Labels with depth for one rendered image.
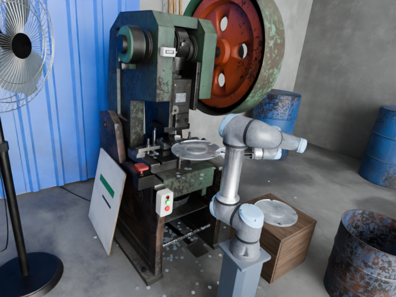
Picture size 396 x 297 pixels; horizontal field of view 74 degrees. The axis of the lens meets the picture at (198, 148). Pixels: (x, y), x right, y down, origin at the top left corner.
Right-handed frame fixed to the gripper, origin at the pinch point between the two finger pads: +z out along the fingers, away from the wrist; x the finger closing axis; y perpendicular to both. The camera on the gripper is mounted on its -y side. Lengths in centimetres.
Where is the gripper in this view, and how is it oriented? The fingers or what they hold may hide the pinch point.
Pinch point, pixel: (217, 151)
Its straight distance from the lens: 153.3
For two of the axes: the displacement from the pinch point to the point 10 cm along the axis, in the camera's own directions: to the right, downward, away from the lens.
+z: -10.0, 0.0, -0.2
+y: 0.2, 3.6, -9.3
